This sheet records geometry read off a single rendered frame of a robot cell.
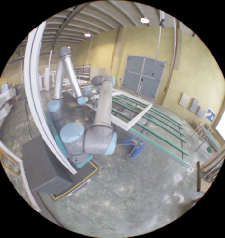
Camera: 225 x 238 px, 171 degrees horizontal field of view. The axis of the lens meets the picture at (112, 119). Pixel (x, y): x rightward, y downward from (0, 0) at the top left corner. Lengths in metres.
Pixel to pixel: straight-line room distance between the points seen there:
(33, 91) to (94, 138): 0.39
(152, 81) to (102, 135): 7.10
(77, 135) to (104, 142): 0.14
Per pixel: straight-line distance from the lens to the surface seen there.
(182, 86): 7.46
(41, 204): 1.81
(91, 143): 0.41
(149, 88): 7.36
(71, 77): 0.76
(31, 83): 0.39
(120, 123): 0.93
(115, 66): 8.86
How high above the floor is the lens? 1.47
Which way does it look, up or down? 34 degrees down
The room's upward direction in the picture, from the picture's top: 11 degrees clockwise
